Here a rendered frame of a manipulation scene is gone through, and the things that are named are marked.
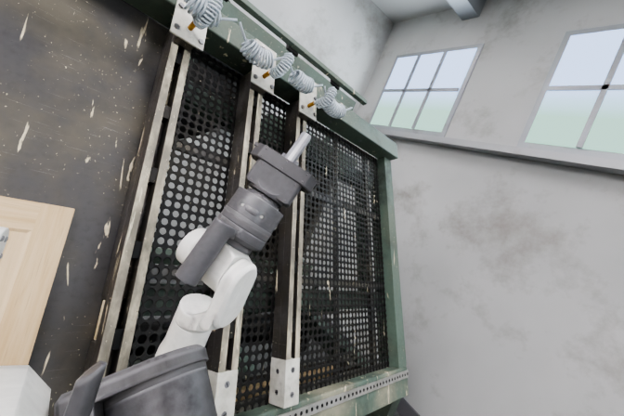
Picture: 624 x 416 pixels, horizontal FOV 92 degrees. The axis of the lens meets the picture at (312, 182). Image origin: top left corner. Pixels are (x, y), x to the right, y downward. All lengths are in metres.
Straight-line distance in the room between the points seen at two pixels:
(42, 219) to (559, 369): 2.75
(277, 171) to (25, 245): 0.54
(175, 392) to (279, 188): 0.29
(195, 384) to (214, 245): 0.18
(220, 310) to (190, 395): 0.17
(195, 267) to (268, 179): 0.17
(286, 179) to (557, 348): 2.47
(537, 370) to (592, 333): 0.42
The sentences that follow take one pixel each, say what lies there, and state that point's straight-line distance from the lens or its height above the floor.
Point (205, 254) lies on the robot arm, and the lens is 0.45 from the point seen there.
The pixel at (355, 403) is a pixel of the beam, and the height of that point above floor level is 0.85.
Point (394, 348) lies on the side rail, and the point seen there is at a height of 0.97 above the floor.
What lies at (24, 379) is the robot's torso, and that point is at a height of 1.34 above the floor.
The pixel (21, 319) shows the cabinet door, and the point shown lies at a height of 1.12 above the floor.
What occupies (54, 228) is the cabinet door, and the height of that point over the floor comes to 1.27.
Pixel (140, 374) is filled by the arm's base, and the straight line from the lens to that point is 0.34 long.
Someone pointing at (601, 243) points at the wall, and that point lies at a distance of 2.76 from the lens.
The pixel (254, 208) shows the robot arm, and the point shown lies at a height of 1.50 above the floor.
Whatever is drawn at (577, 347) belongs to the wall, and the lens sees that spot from 2.74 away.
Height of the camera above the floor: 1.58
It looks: 1 degrees down
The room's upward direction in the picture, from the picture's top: 23 degrees clockwise
